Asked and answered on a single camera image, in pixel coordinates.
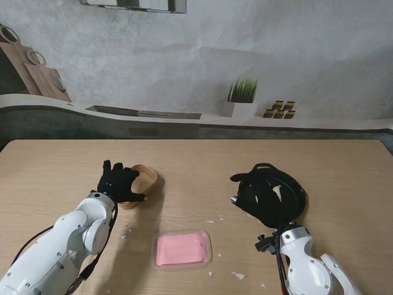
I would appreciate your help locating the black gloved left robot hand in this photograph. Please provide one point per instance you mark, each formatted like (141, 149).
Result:
(116, 184)

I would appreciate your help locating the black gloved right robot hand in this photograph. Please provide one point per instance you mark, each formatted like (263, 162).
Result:
(258, 212)

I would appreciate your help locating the brown paper food container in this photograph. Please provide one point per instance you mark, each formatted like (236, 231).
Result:
(152, 179)

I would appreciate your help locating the clear plastic lid pink insert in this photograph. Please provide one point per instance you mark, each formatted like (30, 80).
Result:
(181, 249)

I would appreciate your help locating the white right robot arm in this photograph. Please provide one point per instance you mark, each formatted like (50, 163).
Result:
(304, 264)

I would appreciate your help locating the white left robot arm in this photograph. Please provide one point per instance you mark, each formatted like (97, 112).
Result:
(61, 246)

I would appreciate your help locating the black cast iron skillet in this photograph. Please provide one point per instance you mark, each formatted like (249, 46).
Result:
(293, 193)

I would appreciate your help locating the large white paper scrap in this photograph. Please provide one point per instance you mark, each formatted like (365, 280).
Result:
(238, 275)

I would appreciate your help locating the small dark spice jar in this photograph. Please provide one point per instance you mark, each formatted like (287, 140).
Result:
(268, 114)
(278, 114)
(278, 105)
(290, 114)
(289, 105)

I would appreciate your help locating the small wooden cutting board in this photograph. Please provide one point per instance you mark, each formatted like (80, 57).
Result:
(61, 90)

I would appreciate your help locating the green grass plant white pot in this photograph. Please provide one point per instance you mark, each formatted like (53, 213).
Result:
(242, 92)

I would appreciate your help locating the medium wooden cutting board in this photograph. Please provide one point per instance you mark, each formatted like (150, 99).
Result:
(43, 80)

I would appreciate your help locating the large wooden cutting board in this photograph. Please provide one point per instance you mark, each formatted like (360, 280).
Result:
(15, 64)

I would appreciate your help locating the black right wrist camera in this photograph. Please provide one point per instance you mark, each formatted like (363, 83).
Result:
(265, 244)

